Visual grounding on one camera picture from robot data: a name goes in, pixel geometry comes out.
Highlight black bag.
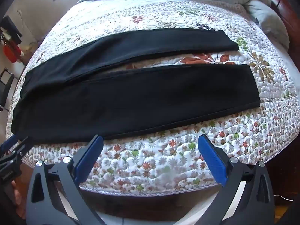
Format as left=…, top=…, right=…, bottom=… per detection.
left=0, top=15, right=23, bottom=45

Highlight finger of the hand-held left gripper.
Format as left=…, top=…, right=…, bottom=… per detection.
left=0, top=137, right=32, bottom=170
left=0, top=135, right=19, bottom=155

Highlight red bag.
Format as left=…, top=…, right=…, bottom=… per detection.
left=3, top=41, right=23, bottom=64

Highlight person's left hand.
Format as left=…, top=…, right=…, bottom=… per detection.
left=10, top=180, right=26, bottom=218

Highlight red-brown wooden headboard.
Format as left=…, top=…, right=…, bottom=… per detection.
left=253, top=0, right=300, bottom=59

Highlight floral quilted bedspread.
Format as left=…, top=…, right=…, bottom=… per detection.
left=6, top=0, right=300, bottom=194

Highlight black chair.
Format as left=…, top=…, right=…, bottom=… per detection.
left=0, top=68, right=16, bottom=112

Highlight dark wooden bed frame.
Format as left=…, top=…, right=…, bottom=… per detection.
left=80, top=187, right=222, bottom=218

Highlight white cable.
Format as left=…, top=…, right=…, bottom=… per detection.
left=274, top=193, right=296, bottom=202

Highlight black pants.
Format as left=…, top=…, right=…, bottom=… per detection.
left=10, top=28, right=261, bottom=144

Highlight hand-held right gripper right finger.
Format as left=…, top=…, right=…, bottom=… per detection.
left=198, top=135, right=276, bottom=225

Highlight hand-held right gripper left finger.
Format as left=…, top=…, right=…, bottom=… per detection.
left=26, top=135, right=105, bottom=225

